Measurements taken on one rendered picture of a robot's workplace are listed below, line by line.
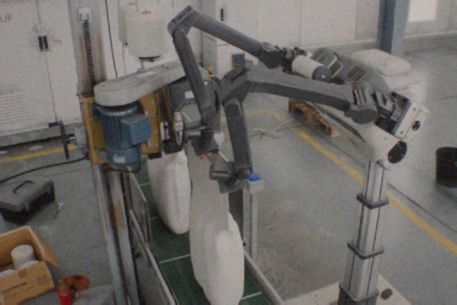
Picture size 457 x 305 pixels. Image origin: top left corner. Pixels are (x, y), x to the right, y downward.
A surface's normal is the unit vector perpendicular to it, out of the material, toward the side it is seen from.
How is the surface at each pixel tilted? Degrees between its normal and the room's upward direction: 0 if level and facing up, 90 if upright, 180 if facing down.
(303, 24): 90
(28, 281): 90
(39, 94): 90
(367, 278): 90
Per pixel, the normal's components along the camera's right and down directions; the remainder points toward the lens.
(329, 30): 0.39, 0.40
